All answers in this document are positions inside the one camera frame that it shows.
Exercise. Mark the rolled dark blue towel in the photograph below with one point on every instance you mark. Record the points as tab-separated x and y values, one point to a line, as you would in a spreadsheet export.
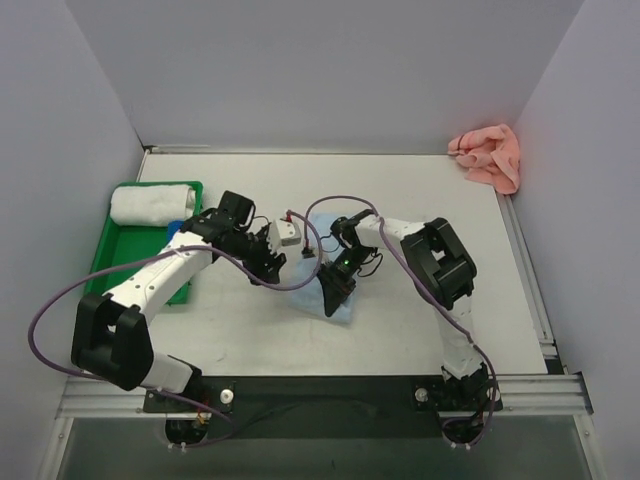
172	228

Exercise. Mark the aluminium front rail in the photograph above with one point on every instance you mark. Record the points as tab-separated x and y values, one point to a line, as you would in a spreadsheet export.
521	395

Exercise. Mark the rolled white towel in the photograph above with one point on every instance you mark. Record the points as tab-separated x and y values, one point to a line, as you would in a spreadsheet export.
152	206

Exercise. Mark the pink towel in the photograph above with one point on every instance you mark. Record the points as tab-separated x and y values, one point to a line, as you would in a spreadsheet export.
490	156

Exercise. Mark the light blue towel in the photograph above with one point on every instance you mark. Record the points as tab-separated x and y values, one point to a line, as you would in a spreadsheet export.
309	299

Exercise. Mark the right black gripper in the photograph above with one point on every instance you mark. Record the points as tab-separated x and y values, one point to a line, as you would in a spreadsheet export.
340	279

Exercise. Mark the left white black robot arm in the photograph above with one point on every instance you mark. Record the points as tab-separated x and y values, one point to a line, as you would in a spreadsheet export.
111	336

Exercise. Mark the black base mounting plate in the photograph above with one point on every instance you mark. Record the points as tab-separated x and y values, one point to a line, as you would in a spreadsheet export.
329	408

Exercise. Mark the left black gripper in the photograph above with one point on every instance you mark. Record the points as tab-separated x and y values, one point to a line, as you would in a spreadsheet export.
265	256

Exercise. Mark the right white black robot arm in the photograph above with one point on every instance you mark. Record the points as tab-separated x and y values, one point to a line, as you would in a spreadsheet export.
443	273

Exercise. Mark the green plastic tray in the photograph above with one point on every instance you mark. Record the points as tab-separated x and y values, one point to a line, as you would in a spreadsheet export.
120	244

